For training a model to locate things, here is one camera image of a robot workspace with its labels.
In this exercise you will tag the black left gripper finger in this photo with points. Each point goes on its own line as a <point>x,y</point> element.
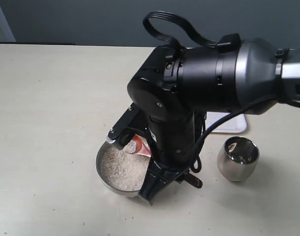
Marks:
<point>158,177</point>

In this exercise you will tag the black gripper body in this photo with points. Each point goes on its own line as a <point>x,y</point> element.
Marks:
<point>175,142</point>

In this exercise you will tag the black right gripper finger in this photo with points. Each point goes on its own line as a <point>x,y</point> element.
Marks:
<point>132,122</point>

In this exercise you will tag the brown wooden spoon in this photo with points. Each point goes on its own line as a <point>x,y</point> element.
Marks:
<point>137,146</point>

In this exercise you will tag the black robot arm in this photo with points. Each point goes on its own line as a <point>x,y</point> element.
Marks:
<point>179,96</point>

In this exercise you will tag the steel bowl of rice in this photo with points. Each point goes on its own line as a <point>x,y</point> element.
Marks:
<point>122,173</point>

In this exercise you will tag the shiny steel cup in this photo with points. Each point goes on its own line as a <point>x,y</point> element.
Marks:
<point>237,158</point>

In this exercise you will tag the white rectangular tray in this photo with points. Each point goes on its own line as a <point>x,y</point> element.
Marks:
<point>235,125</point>

